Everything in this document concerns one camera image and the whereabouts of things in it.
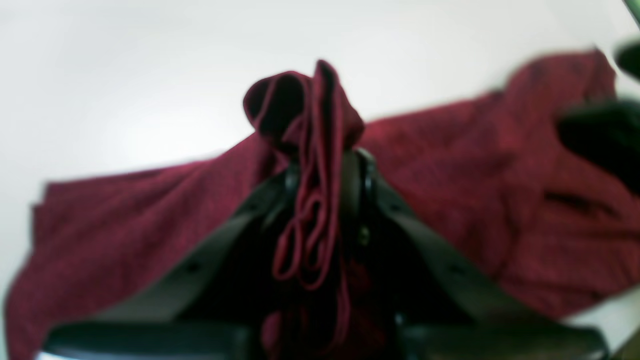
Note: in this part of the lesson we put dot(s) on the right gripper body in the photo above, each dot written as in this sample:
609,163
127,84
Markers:
607,134

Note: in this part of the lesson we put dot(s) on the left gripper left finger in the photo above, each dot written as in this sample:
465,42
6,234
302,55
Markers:
148,325

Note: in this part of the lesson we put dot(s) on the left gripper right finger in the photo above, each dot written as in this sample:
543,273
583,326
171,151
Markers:
438,305

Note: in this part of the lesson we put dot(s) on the dark red t-shirt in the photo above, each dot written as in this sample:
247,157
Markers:
489,174

